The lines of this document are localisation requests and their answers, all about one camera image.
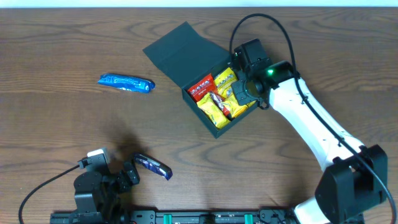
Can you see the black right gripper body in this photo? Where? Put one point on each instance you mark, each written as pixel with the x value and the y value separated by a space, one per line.
pixel 244 93

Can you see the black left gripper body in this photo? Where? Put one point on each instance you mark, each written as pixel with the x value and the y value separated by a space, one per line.
pixel 127 174

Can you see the yellow Hacks sweets bag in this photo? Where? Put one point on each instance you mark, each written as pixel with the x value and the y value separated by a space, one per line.
pixel 223 83

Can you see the red Hacks sweets bag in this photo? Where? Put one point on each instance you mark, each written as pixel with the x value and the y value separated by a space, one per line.
pixel 201 88

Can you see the yellow double snack packet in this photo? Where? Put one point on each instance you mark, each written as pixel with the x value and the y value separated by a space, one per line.
pixel 220 111

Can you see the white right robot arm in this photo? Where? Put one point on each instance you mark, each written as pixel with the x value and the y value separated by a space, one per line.
pixel 354 176

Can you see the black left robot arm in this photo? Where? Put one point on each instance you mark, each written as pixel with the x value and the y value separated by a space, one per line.
pixel 97 193

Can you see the dark blue chocolate bar wrapper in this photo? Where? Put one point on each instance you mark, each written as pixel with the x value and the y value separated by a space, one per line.
pixel 153 165

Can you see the dark green open gift box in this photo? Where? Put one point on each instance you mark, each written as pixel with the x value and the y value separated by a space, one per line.
pixel 186 57

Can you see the light blue snack packet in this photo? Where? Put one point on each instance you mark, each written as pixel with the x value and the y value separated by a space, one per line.
pixel 126 83

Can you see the black mounting rail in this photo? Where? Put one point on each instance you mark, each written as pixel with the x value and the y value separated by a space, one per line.
pixel 265 216

